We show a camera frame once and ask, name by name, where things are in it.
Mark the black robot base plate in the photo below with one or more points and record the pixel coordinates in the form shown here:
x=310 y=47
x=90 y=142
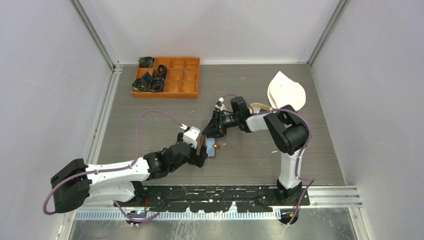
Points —
x=213 y=198

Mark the black rolled belt centre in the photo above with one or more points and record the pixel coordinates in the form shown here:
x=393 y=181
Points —
x=161 y=71

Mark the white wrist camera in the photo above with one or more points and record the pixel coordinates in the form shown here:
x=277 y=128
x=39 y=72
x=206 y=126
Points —
x=190 y=135
x=219 y=105

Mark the black rolled belt lower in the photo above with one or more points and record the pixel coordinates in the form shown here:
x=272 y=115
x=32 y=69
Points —
x=157 y=85

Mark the beige oval tray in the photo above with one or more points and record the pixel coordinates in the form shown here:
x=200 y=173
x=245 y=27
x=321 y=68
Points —
x=259 y=107

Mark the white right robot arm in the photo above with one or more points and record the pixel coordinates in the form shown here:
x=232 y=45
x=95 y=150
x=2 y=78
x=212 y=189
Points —
x=289 y=131

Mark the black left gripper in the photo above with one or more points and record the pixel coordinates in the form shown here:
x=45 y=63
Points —
x=196 y=160

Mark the black rolled belt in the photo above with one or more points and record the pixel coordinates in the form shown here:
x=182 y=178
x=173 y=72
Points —
x=161 y=71
x=157 y=85

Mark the orange leather card holder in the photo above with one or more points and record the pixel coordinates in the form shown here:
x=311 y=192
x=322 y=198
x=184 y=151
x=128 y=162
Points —
x=208 y=147

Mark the dark rolled belt top-left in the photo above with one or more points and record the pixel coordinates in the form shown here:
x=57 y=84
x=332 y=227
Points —
x=146 y=62

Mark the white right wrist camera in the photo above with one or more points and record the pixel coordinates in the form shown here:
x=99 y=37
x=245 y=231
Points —
x=219 y=105

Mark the white bucket hat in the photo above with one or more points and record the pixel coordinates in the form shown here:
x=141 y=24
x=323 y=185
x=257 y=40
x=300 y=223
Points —
x=283 y=91

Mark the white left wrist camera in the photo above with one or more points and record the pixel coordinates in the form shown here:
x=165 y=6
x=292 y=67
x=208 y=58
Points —
x=190 y=135

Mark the orange wooden compartment organizer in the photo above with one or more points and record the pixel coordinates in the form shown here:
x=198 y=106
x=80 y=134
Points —
x=182 y=79

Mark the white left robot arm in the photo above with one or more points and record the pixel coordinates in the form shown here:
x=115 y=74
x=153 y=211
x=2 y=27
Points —
x=79 y=183

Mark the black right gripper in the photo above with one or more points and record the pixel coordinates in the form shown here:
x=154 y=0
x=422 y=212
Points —
x=215 y=129

